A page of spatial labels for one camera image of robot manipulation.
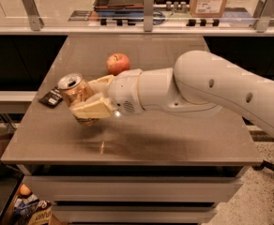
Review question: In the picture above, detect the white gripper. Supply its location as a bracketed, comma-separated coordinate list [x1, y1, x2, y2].
[70, 69, 144, 119]

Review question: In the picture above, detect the orange LaCroix soda can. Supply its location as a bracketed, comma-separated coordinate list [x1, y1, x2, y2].
[57, 73, 98, 126]

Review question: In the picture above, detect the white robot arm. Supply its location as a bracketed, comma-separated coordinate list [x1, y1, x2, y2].
[70, 51, 274, 138]

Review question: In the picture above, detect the red apple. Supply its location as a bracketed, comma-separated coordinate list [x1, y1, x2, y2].
[107, 53, 130, 75]

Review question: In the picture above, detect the black snack bar wrapper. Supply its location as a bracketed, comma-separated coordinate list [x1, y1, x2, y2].
[38, 86, 63, 108]

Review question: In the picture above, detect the grey drawer cabinet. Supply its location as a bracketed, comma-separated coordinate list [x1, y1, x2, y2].
[23, 174, 242, 225]

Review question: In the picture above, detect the small orange fruit in bin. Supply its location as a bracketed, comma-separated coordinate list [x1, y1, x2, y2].
[20, 184, 32, 197]

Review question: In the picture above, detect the snack bag in bin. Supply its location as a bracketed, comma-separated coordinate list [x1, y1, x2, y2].
[12, 194, 52, 225]

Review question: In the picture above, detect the cardboard box with label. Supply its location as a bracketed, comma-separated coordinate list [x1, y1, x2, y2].
[190, 0, 227, 18]

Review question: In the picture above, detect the left metal railing bracket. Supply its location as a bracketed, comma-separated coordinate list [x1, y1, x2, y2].
[22, 0, 44, 31]

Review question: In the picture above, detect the metal railing bracket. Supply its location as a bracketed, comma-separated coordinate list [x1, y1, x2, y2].
[144, 0, 154, 32]
[253, 0, 274, 33]
[22, 0, 44, 31]

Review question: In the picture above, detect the middle metal railing bracket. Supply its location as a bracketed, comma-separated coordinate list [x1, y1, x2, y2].
[144, 0, 154, 32]

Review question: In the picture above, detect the right metal railing bracket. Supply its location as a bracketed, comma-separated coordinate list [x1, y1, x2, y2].
[253, 0, 274, 33]

